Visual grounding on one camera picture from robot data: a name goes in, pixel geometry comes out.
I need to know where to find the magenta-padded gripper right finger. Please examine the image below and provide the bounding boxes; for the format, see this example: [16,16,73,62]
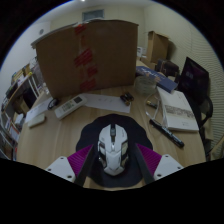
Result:
[133,143,184,185]

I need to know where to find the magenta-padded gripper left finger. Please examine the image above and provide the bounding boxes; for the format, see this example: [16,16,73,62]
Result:
[44,143,98,187]

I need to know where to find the white and silver computer mouse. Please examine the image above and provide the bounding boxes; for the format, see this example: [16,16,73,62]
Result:
[97,123,130,177]

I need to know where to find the black scalloped mouse pad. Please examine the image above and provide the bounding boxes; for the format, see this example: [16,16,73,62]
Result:
[75,113,154,188]

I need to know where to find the black marker pen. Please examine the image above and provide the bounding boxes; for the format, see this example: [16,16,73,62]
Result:
[148,118,185,149]

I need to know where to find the white book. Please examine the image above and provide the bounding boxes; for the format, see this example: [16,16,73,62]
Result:
[156,86,200,133]

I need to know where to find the white remote with display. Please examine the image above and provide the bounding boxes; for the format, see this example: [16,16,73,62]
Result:
[54,94,88,120]

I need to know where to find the white paper sheet with writing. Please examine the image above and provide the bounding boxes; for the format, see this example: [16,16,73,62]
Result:
[24,97,54,124]

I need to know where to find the black office chair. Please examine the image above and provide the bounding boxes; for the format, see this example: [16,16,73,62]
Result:
[195,95,215,155]

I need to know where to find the cluttered white shelf unit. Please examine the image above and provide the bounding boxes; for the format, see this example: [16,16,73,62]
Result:
[0,56,44,161]

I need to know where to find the plain white paper sheet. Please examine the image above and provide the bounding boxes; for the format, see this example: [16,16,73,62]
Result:
[81,93,132,114]

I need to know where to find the small black batteries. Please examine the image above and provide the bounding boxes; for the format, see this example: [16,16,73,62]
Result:
[119,92,135,107]

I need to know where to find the blue book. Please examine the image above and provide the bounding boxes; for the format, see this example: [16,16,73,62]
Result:
[135,65,179,94]

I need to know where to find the black computer monitor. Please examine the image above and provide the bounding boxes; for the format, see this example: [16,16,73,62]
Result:
[177,56,211,105]

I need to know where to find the large brown cardboard box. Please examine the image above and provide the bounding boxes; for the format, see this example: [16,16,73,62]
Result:
[30,18,140,100]

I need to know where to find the small brown cardboard box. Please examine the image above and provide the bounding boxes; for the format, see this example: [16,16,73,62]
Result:
[146,30,170,64]

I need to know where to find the grey door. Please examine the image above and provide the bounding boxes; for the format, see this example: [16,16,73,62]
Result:
[82,8,105,22]

